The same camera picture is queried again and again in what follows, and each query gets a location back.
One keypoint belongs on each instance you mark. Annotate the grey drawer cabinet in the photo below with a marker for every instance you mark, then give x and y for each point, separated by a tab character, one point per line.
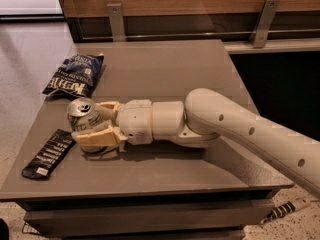
145	216

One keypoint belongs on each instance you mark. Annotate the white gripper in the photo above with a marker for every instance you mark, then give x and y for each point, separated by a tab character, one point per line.
134	120

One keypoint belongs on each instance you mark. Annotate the left metal bracket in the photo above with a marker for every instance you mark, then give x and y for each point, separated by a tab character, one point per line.
116	22

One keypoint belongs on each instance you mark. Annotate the green white 7up can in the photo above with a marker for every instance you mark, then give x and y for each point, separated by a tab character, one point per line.
83	115

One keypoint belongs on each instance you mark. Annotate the white black power strip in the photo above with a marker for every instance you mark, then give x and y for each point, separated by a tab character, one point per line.
285	209

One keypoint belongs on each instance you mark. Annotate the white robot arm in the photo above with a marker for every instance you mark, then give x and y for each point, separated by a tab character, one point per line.
202	117

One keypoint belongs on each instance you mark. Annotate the blue Kettle chips bag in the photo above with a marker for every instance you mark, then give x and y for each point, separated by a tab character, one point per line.
76	77

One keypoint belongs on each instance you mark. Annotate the metal bracket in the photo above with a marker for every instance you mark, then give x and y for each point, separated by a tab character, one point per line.
260	34
116	22

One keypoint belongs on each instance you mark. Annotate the right metal bracket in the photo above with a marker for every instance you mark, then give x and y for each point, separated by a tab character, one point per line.
260	34

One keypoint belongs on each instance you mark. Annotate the black RXBAR chocolate wrapper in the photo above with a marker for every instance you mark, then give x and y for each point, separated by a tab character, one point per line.
49	156

